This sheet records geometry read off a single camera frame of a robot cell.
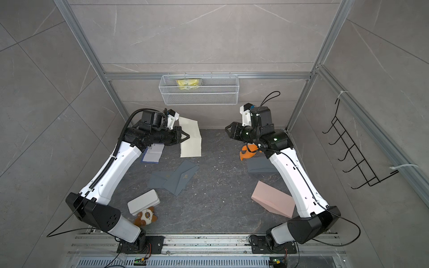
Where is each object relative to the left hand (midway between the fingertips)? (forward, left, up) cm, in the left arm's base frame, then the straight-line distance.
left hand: (190, 133), depth 73 cm
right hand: (-1, -18, +4) cm, 18 cm away
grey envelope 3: (-6, +17, -33) cm, 37 cm away
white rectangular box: (-20, +27, -28) cm, 44 cm away
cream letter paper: (-3, 0, -6) cm, 6 cm away
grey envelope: (+5, -40, -36) cm, 54 cm away
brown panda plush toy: (-27, +23, -29) cm, 46 cm away
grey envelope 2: (-5, +11, -33) cm, 35 cm away
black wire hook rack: (-12, -68, -1) cm, 69 cm away
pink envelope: (-18, -43, -37) cm, 59 cm away
